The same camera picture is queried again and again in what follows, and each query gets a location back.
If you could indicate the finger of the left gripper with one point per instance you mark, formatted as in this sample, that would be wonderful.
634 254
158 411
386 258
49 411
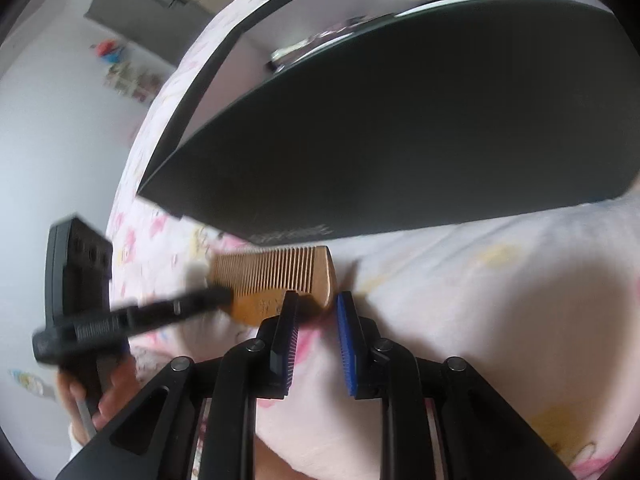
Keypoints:
177 309

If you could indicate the colourful wall shelf items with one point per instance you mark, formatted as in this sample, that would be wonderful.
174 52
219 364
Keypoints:
126 77

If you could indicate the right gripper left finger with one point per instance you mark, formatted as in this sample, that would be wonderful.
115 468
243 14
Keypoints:
197 415

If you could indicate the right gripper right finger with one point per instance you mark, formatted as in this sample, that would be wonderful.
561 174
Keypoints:
439 420

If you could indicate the grey wall cabinet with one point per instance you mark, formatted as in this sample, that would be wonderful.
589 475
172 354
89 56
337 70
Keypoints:
166 28

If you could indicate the brown wooden comb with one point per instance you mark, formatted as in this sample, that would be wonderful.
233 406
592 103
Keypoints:
260 280

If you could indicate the pink cartoon print blanket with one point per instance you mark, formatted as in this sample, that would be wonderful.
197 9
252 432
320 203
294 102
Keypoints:
544 306

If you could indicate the large black cardboard box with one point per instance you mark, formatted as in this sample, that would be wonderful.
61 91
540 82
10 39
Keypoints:
301 120

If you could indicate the person's left hand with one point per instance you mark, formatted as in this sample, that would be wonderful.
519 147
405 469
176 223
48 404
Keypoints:
124 387

